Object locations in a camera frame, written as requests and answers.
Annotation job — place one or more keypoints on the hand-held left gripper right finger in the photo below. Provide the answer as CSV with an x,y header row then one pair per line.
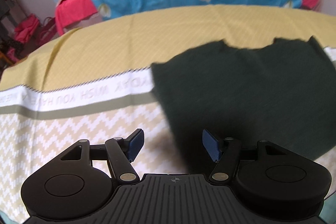
x,y
211,145

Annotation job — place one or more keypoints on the dark hanging clothes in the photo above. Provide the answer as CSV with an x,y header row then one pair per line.
x,y
6,1

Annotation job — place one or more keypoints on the dark green sweater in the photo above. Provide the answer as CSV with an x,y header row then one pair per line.
x,y
249,98

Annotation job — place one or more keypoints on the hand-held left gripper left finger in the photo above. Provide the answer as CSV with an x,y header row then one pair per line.
x,y
136,144

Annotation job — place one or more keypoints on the red cloth pile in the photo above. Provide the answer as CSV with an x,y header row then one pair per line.
x,y
26,28

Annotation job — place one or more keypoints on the yellow patterned blanket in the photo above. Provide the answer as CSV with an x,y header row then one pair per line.
x,y
105,56

